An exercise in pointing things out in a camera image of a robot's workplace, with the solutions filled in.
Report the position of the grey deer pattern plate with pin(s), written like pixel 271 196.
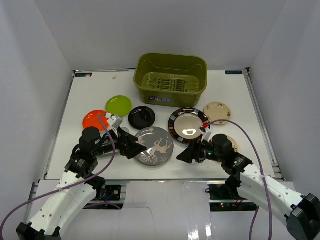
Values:
pixel 159 146

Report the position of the cream plate with black mark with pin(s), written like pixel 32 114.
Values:
pixel 234 143

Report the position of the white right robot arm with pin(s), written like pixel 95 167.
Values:
pixel 299 213

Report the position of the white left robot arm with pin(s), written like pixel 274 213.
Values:
pixel 78 184

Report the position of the corner label sticker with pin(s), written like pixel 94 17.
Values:
pixel 233 72
pixel 82 74

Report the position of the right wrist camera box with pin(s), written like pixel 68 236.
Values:
pixel 206 132

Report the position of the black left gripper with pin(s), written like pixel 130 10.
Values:
pixel 122 144

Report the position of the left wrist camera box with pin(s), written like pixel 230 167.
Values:
pixel 114 120

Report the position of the small black plate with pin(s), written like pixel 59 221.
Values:
pixel 141 117

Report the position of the cream floral plate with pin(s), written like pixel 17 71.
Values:
pixel 217 111

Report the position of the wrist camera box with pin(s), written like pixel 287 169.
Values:
pixel 206 132
pixel 114 120

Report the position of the lime green plate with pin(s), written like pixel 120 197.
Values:
pixel 118 105

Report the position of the left corner label sticker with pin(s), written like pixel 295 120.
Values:
pixel 82 74

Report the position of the right corner label sticker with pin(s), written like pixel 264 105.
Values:
pixel 233 72

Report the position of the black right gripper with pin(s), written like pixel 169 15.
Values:
pixel 187 155

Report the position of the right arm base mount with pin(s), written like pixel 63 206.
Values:
pixel 224 199

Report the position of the orange plate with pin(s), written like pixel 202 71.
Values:
pixel 91 120

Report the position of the olive green plastic bin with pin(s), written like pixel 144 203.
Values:
pixel 171 80

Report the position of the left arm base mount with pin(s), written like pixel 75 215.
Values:
pixel 109 193

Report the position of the pale green rectangular dish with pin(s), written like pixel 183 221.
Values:
pixel 125 130

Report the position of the black rimmed cream plate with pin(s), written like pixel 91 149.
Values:
pixel 184 124

